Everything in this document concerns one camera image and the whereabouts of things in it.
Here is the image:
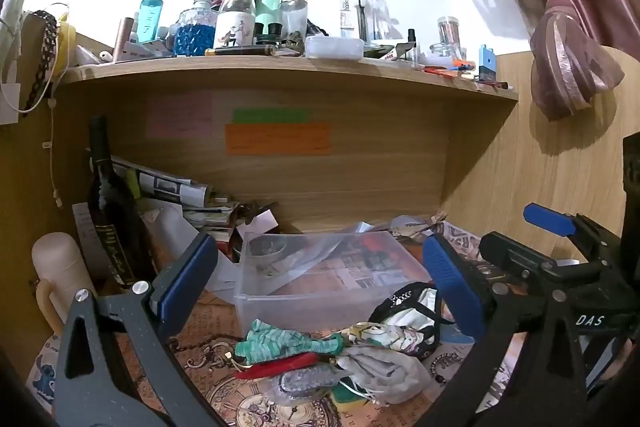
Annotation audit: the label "white translucent plastic case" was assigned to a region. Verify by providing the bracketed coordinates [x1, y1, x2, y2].
[304, 35, 365, 60]

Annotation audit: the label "green sticky note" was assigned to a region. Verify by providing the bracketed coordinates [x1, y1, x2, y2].
[232, 108, 311, 124]

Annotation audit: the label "glass bottle with blue beads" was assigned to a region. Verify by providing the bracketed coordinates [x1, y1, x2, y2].
[174, 0, 219, 57]

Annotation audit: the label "patterned cream cloth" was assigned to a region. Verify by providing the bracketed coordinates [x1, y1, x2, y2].
[344, 323, 417, 349]

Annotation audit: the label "yellow plastic item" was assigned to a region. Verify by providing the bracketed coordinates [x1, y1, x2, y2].
[54, 11, 77, 75]

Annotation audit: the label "rolled newspaper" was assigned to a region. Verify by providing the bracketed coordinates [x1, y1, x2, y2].
[111, 156, 210, 208]

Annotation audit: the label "silver grey plastic pouch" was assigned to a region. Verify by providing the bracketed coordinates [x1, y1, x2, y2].
[272, 366, 347, 406]

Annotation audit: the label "brown cardboard tube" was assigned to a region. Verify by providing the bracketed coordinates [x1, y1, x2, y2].
[112, 17, 135, 63]

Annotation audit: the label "clear blister package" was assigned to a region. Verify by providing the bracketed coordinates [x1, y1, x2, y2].
[341, 0, 392, 44]

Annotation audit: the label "green knit cloth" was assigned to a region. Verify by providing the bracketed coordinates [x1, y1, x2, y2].
[235, 319, 347, 364]

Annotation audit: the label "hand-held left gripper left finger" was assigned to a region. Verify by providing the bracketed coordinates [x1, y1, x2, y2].
[52, 232, 227, 427]

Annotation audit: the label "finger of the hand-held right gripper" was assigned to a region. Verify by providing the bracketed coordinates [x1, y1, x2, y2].
[478, 231, 568, 283]
[523, 203, 601, 258]

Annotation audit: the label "clear glass jar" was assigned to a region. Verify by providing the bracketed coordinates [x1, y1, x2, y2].
[280, 0, 309, 42]

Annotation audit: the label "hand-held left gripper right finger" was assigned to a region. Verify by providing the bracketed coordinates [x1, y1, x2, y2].
[414, 234, 587, 427]

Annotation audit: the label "yellow green sponge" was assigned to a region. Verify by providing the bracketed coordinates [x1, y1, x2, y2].
[330, 382, 372, 414]

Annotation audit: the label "black pen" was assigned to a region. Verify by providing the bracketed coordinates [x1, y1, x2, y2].
[204, 45, 279, 57]

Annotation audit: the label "white cord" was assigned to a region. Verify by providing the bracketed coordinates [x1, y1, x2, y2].
[0, 2, 71, 208]

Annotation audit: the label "blue liquid bottle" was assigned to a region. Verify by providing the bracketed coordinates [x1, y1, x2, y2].
[137, 0, 167, 44]

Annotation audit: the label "beige insulated mug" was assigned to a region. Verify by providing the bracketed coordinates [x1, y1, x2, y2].
[31, 232, 99, 338]

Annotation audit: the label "orange sticky note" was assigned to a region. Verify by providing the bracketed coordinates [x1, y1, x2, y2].
[224, 122, 332, 156]

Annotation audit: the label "glass jar with sticks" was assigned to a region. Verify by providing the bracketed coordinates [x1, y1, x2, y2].
[436, 16, 464, 58]

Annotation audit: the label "grey white cloth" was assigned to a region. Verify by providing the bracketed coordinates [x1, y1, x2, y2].
[334, 344, 434, 405]

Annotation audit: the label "pink striped curtain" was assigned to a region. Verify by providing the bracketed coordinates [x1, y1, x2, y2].
[426, 0, 640, 122]

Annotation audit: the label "mint green bottle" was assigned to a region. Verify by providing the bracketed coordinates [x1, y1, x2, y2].
[254, 0, 284, 46]

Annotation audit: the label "dark wine bottle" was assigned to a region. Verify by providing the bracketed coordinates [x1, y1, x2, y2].
[87, 116, 147, 289]

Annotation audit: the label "clock printed table mat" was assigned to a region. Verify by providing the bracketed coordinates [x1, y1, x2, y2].
[165, 227, 526, 427]

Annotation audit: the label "clear bottle with illustrated label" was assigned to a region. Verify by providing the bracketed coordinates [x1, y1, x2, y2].
[213, 0, 257, 50]

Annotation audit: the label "clear plastic storage box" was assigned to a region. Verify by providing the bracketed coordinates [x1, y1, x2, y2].
[234, 229, 433, 333]

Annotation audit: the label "orange and blue pens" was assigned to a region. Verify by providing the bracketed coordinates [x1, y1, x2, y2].
[419, 61, 475, 78]

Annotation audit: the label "grey metal ruler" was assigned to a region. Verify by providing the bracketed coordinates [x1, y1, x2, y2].
[72, 202, 120, 290]

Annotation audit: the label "wooden desk shelf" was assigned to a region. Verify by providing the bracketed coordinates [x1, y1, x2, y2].
[20, 14, 521, 258]

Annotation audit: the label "white paper sheet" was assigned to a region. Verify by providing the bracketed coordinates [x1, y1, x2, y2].
[141, 202, 242, 304]

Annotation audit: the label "black lace strap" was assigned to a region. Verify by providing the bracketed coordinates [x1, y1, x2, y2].
[22, 9, 59, 108]

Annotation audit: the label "black and white bag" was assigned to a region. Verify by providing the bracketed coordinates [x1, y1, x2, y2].
[369, 282, 445, 359]

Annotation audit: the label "pink sticky note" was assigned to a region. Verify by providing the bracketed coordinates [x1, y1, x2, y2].
[146, 90, 214, 138]

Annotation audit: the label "pile of papers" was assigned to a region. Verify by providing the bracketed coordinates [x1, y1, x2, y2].
[179, 196, 243, 240]

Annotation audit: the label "small blue box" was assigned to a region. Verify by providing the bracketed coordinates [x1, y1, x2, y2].
[477, 45, 497, 80]

